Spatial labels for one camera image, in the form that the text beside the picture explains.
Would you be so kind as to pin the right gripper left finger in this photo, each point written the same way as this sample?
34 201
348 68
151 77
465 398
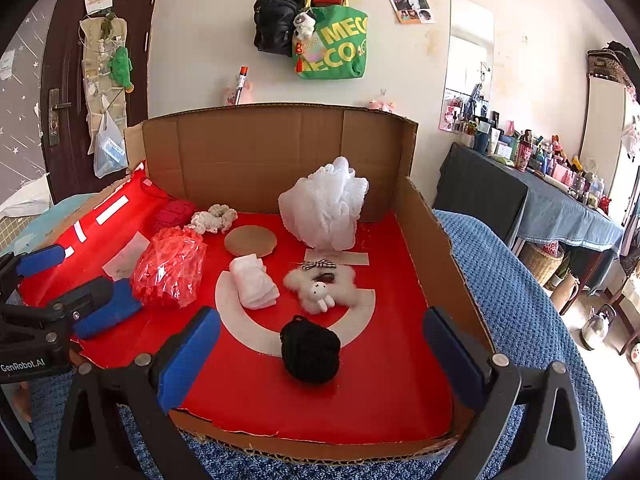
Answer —
93 443

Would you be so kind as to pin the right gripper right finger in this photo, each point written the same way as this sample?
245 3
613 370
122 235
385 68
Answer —
549 442

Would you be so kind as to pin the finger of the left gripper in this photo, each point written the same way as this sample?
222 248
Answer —
16 267
75 299

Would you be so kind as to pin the blue sponge cloth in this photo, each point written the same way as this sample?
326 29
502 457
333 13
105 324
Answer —
121 306

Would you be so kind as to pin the white pad packet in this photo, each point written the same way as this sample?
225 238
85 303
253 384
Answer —
122 265

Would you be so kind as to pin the red mesh scrubber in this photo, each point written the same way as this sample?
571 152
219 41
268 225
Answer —
169 271

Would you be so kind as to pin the red crochet ball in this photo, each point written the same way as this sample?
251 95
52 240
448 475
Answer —
175 213

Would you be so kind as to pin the white towel packet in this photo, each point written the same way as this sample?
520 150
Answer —
255 288

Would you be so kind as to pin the round tan sponge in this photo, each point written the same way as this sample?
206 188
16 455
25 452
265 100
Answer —
250 240

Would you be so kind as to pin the black fuzzy pompom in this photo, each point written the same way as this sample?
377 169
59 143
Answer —
310 352

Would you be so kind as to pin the white fluffy bunny plush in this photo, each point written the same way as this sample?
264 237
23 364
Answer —
322 284

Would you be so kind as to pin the white mesh bath pouf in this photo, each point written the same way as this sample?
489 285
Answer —
322 210

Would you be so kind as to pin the blue knitted blanket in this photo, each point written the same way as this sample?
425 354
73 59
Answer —
522 322

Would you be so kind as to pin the white plastic bag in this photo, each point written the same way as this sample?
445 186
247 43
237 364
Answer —
109 148

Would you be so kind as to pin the green plush toy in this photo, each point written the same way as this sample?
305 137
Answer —
121 67

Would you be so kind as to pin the beige hanging organizer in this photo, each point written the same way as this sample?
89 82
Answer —
101 91

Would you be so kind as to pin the table with blue cloth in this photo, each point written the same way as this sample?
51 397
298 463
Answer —
519 204

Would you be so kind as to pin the cardboard box red lining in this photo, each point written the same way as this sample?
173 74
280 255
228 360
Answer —
390 398

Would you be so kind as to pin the dark brown door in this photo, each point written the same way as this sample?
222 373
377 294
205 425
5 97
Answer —
63 111

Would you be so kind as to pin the white wardrobe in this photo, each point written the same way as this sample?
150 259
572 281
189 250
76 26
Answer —
611 111

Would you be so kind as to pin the black backpack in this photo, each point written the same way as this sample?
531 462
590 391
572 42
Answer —
274 26

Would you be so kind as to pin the pink plush toy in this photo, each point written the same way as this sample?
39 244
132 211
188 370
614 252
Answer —
381 105

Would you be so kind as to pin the green tote bag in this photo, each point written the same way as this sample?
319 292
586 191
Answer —
338 47

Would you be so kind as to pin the mop handle orange tip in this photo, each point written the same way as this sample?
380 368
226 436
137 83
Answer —
240 85

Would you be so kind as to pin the wall mirror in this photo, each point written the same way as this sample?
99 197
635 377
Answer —
470 65

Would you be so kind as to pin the small white plush keychain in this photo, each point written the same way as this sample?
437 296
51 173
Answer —
304 24

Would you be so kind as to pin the photo on wall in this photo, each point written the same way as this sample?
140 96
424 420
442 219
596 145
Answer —
413 12

